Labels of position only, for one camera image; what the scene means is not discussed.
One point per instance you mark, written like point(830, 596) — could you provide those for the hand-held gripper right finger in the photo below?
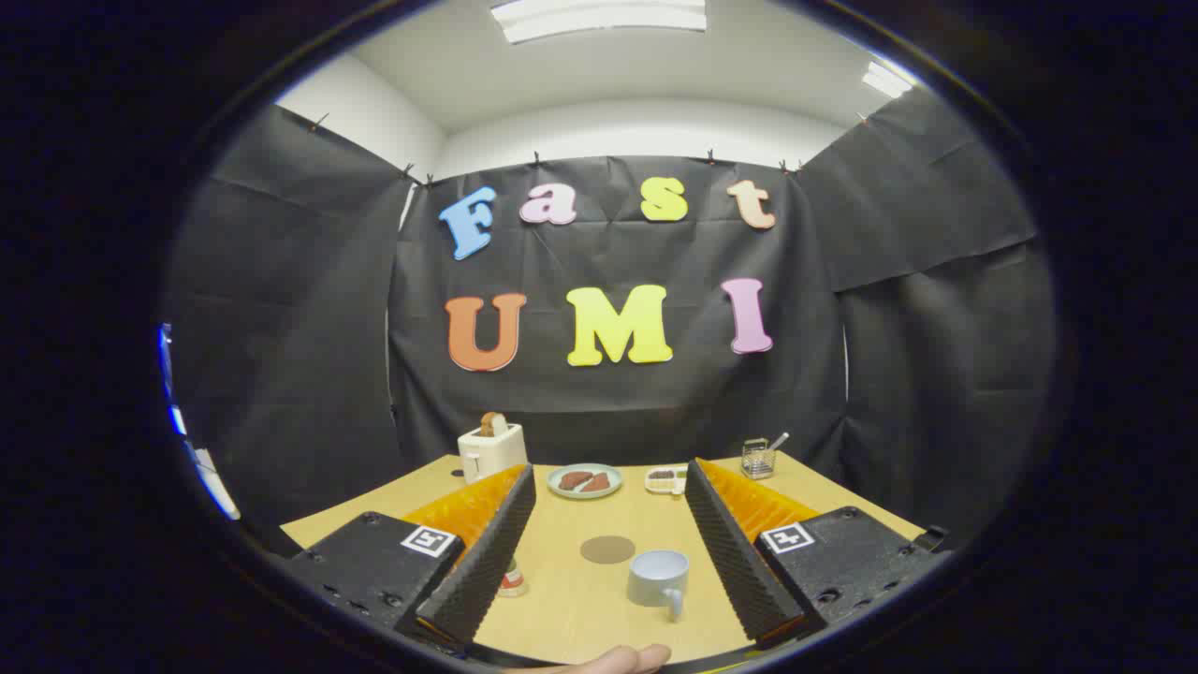
point(739, 562)

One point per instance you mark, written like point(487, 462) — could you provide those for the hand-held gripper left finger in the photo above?
point(487, 562)

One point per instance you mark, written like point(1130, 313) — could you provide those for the clear juice bottle red label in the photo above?
point(512, 582)

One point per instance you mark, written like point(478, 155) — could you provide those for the light blue cup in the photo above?
point(655, 578)

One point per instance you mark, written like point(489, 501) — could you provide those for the brown round coaster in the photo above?
point(607, 549)

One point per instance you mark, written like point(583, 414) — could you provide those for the light green plate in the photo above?
point(562, 490)

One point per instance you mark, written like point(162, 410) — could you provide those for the wooden table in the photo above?
point(580, 613)

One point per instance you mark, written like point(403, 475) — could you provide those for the white toaster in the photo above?
point(491, 454)

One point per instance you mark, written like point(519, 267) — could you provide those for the white divided sauce dish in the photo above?
point(664, 480)

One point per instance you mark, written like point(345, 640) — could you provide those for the brown meat slice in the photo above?
point(599, 484)
point(573, 480)

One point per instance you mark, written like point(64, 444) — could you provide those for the bread slice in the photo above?
point(492, 424)

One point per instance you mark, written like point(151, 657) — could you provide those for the small ceiling light panel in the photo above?
point(886, 80)

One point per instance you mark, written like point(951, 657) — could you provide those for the large ceiling light panel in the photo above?
point(599, 19)

